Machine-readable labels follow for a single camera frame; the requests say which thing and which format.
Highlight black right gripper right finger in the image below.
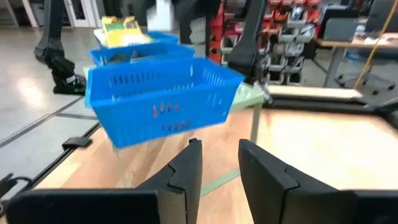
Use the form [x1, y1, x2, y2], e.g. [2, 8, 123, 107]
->
[238, 139, 398, 224]

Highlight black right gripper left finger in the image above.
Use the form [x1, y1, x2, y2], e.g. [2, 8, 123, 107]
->
[6, 138, 203, 224]

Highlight yellow green crayon box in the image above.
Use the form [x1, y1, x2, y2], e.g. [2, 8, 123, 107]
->
[105, 26, 154, 48]
[101, 15, 141, 32]

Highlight wooden desk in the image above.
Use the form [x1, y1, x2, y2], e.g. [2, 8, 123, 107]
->
[315, 30, 398, 88]

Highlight black office chair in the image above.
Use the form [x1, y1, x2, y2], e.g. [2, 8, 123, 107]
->
[365, 0, 398, 34]

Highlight pale green perforated shelf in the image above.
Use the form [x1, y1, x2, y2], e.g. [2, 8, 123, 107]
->
[83, 67, 265, 197]

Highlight black table clamp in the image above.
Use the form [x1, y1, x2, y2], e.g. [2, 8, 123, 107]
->
[61, 136, 93, 151]

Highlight parts bin rack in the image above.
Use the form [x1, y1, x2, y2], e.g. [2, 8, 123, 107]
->
[189, 0, 321, 86]

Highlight black floor stand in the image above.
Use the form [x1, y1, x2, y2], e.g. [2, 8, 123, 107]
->
[34, 0, 87, 96]

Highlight yellow hanging cable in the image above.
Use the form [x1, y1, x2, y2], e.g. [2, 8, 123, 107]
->
[354, 0, 392, 90]

